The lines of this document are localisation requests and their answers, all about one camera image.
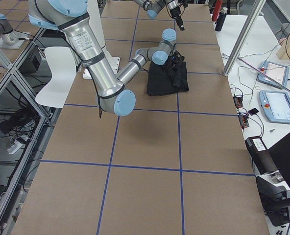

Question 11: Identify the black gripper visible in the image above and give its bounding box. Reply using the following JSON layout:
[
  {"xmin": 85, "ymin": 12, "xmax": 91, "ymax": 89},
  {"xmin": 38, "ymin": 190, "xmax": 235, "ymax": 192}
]
[
  {"xmin": 169, "ymin": 2, "xmax": 188, "ymax": 31},
  {"xmin": 167, "ymin": 50, "xmax": 185, "ymax": 73}
]

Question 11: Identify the black printed t-shirt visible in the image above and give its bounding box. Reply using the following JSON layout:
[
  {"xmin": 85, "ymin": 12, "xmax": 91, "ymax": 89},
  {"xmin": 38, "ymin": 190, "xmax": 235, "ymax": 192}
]
[{"xmin": 146, "ymin": 61, "xmax": 190, "ymax": 96}]

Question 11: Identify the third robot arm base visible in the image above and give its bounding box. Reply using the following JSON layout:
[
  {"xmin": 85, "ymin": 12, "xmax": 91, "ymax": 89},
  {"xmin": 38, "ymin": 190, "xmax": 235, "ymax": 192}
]
[{"xmin": 0, "ymin": 13, "xmax": 24, "ymax": 49}]

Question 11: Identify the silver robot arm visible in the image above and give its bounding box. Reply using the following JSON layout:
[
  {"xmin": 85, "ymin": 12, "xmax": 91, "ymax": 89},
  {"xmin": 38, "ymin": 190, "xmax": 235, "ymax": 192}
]
[
  {"xmin": 133, "ymin": 0, "xmax": 188, "ymax": 31},
  {"xmin": 28, "ymin": 0, "xmax": 177, "ymax": 116}
]

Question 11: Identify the black drink bottle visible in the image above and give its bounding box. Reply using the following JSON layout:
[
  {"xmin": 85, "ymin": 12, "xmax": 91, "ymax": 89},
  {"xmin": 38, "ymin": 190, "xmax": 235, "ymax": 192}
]
[{"xmin": 215, "ymin": 7, "xmax": 228, "ymax": 32}]

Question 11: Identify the red bottle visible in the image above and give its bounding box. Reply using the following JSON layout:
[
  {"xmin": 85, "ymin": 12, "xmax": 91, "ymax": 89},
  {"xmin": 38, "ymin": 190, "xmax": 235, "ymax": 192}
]
[{"xmin": 212, "ymin": 0, "xmax": 223, "ymax": 22}]

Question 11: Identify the orange connector board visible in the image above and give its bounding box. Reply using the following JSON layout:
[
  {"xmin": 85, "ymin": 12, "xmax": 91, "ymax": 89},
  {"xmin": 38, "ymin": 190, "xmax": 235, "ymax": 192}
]
[
  {"xmin": 238, "ymin": 113, "xmax": 249, "ymax": 129},
  {"xmin": 233, "ymin": 96, "xmax": 244, "ymax": 109}
]

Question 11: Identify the far blue teach pendant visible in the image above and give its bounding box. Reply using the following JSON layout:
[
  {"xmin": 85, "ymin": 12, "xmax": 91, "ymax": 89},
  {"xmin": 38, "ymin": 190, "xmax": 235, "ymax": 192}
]
[{"xmin": 257, "ymin": 61, "xmax": 289, "ymax": 88}]

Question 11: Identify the blue teach pendant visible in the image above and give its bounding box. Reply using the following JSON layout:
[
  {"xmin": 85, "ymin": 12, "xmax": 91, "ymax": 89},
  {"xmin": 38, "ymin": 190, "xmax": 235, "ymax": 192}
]
[
  {"xmin": 257, "ymin": 61, "xmax": 289, "ymax": 88},
  {"xmin": 258, "ymin": 90, "xmax": 290, "ymax": 124}
]

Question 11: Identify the near blue teach pendant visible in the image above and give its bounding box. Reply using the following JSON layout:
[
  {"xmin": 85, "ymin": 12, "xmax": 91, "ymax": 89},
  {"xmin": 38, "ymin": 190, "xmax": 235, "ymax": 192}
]
[{"xmin": 258, "ymin": 90, "xmax": 290, "ymax": 124}]

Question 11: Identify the white plastic chair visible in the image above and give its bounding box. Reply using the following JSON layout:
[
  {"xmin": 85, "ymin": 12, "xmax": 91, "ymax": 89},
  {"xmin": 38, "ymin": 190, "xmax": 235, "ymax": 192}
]
[{"xmin": 35, "ymin": 47, "xmax": 77, "ymax": 108}]

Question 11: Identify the metal stand with green tip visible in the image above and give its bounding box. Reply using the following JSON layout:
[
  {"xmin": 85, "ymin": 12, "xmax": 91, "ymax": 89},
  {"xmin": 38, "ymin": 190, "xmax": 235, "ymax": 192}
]
[{"xmin": 238, "ymin": 57, "xmax": 290, "ymax": 108}]

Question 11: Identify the black power adapter box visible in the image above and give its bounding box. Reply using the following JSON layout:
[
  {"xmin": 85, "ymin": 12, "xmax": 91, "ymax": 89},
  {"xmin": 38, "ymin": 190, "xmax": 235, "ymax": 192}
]
[{"xmin": 245, "ymin": 136, "xmax": 278, "ymax": 176}]

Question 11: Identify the black monitor on stand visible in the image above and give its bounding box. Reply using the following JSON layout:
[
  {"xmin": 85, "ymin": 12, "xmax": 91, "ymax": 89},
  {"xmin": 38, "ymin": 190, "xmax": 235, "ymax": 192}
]
[{"xmin": 256, "ymin": 132, "xmax": 290, "ymax": 226}]

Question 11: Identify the aluminium frame post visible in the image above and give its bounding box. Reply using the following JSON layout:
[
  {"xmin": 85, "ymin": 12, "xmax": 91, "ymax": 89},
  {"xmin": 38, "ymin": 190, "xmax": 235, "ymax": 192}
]
[{"xmin": 222, "ymin": 0, "xmax": 266, "ymax": 76}]

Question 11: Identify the black box under frame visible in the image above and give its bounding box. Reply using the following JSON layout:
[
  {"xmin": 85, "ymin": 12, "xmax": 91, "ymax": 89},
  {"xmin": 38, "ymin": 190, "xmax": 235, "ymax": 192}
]
[{"xmin": 19, "ymin": 47, "xmax": 42, "ymax": 73}]

